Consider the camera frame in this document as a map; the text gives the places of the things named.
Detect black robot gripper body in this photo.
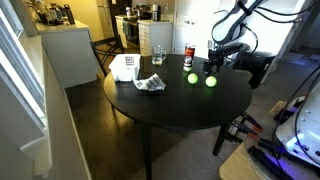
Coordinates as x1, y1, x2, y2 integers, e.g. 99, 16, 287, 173
207, 39, 243, 65

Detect green tennis ball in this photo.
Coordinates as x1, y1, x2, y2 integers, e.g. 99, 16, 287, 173
186, 72, 200, 85
204, 75, 218, 89

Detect red tennis ball container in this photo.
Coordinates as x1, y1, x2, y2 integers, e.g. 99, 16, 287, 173
182, 43, 197, 72

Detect black trash bin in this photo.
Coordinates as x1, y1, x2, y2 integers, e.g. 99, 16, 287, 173
240, 49, 277, 90

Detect white door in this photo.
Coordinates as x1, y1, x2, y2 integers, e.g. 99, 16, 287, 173
172, 0, 221, 56

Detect round black table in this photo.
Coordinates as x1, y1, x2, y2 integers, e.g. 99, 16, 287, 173
102, 53, 254, 180

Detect clear glass mug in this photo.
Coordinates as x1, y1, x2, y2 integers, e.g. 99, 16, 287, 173
151, 44, 168, 66

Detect white checked dish cloth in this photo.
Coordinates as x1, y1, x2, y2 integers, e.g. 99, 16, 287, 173
133, 72, 167, 92

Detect white drawer cabinet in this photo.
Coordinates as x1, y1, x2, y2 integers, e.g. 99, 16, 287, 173
137, 19, 174, 57

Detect black orange spring clamp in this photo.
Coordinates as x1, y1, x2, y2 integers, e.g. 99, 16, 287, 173
225, 120, 259, 144
240, 112, 264, 132

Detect silver coffee maker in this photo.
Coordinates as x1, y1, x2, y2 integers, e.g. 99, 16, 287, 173
151, 3, 162, 22

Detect white plastic basket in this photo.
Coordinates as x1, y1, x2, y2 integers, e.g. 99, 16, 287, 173
108, 53, 142, 83

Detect black kitchen stove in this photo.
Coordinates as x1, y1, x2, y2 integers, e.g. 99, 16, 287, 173
121, 16, 141, 52

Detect wooden base board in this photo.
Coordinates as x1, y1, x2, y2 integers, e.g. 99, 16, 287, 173
218, 142, 268, 180

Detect white kitchen island counter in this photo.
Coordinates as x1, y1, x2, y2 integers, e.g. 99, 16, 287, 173
33, 19, 100, 89

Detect black countertop appliances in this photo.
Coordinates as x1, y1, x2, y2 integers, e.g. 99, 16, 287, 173
27, 0, 76, 27

